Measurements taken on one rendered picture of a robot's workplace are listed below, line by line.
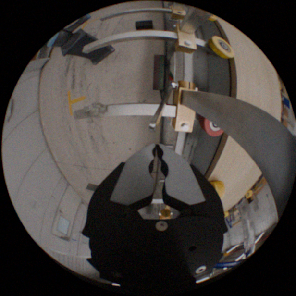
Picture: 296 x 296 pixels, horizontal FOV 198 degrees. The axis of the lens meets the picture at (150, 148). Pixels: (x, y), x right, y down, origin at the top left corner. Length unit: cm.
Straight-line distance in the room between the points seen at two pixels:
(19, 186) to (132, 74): 295
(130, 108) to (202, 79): 42
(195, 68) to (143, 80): 69
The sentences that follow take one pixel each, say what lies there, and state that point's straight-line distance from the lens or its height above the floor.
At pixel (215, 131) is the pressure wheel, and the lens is 27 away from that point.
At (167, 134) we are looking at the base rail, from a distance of 45.
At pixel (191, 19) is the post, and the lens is 29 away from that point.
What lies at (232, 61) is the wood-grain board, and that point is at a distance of 36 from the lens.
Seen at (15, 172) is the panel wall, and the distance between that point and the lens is 263.
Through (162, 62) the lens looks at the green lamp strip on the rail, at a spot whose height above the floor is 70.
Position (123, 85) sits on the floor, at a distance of 116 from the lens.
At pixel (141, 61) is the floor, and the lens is 118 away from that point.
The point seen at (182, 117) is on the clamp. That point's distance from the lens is 25.
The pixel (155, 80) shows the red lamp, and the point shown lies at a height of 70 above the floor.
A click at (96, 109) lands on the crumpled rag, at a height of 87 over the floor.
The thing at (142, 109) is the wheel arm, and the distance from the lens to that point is 25.
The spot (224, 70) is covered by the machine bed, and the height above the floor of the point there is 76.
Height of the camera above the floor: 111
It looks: 57 degrees down
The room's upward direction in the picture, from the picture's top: 177 degrees counter-clockwise
